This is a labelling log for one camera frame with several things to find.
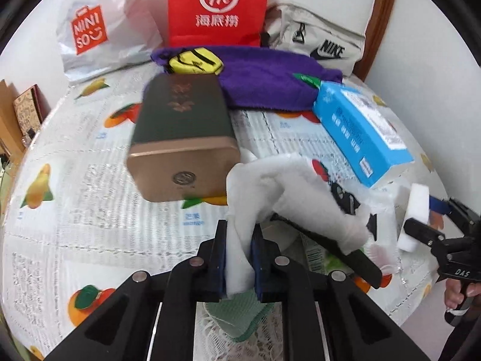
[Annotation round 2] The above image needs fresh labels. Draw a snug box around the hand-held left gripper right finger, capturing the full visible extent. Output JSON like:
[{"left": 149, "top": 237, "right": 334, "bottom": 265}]
[{"left": 251, "top": 225, "right": 433, "bottom": 361}]

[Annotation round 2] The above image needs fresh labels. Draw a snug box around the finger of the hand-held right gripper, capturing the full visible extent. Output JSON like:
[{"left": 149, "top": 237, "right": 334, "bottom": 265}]
[
  {"left": 403, "top": 218, "right": 447, "bottom": 251},
  {"left": 428, "top": 196, "right": 481, "bottom": 236}
]

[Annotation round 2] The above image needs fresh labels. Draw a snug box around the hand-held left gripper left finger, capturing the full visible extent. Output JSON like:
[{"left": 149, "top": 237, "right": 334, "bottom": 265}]
[{"left": 45, "top": 219, "right": 228, "bottom": 361}]

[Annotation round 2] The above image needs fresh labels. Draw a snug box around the white sponge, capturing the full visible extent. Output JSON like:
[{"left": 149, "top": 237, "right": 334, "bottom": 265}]
[{"left": 397, "top": 183, "right": 432, "bottom": 252}]

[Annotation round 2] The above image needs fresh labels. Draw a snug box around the green cloth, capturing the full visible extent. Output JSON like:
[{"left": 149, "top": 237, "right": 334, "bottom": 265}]
[{"left": 206, "top": 289, "right": 275, "bottom": 343}]

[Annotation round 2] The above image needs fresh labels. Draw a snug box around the white glove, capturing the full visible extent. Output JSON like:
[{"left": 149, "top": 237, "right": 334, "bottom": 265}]
[{"left": 225, "top": 154, "right": 371, "bottom": 298}]

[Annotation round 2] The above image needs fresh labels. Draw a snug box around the person's right hand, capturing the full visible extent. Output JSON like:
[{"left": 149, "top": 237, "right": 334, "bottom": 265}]
[{"left": 443, "top": 281, "right": 481, "bottom": 311}]

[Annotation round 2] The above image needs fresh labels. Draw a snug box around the green packet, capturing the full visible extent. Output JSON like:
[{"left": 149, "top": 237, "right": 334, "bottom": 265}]
[{"left": 306, "top": 242, "right": 361, "bottom": 277}]

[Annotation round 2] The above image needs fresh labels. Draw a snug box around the white lace cloth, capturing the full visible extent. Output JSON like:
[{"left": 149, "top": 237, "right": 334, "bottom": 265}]
[{"left": 195, "top": 303, "right": 288, "bottom": 361}]

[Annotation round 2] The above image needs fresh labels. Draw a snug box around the blue tissue box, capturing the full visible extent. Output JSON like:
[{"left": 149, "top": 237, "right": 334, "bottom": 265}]
[{"left": 312, "top": 81, "right": 414, "bottom": 189}]

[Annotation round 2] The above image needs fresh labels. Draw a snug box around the fruit print table cover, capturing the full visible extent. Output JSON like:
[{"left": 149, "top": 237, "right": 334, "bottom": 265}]
[{"left": 0, "top": 66, "right": 452, "bottom": 361}]

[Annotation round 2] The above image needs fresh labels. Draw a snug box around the dark green tin box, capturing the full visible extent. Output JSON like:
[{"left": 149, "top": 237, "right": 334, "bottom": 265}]
[{"left": 127, "top": 73, "right": 241, "bottom": 202}]

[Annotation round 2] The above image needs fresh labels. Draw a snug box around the purple towel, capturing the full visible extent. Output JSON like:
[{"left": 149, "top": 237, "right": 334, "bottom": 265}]
[{"left": 150, "top": 45, "right": 344, "bottom": 111}]

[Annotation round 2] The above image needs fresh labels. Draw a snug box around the grey waist bag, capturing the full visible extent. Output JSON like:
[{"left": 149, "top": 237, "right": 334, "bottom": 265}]
[{"left": 263, "top": 3, "right": 367, "bottom": 76}]

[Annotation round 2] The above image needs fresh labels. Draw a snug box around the patterned brown box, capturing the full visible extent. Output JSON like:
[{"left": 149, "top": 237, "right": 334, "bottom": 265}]
[{"left": 13, "top": 85, "right": 45, "bottom": 138}]

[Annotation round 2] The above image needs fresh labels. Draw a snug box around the white plastic bag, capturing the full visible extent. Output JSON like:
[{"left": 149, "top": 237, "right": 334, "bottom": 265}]
[{"left": 56, "top": 0, "right": 164, "bottom": 81}]

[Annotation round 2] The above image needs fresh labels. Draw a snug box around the red paper bag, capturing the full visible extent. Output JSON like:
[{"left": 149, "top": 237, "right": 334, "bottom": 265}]
[{"left": 167, "top": 0, "right": 273, "bottom": 49}]

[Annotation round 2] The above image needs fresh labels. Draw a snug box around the wooden headboard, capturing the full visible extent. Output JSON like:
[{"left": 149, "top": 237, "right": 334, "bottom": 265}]
[{"left": 0, "top": 79, "right": 25, "bottom": 159}]

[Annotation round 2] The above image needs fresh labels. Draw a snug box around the brown wooden door frame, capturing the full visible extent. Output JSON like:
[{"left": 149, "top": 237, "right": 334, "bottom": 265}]
[{"left": 353, "top": 0, "right": 400, "bottom": 81}]

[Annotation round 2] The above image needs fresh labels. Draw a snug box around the yellow pouch with black strap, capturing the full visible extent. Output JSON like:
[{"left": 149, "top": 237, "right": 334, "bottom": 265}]
[{"left": 167, "top": 46, "right": 223, "bottom": 76}]

